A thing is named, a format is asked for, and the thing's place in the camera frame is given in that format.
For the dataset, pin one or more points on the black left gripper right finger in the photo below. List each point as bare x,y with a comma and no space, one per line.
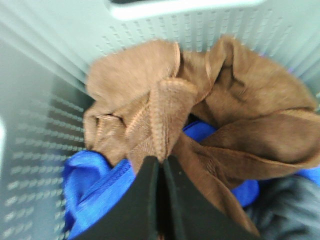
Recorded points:
192,216

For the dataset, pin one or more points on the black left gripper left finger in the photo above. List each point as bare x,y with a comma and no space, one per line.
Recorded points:
134,217

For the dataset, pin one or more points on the brown towel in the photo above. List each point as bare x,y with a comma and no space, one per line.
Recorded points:
227,114

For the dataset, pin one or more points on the blue towel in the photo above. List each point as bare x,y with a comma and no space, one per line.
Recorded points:
92,187

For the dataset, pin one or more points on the grey cloth in basket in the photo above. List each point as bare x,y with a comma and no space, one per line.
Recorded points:
287,208

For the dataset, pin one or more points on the grey perforated laundry basket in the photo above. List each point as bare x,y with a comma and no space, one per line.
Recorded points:
46,48

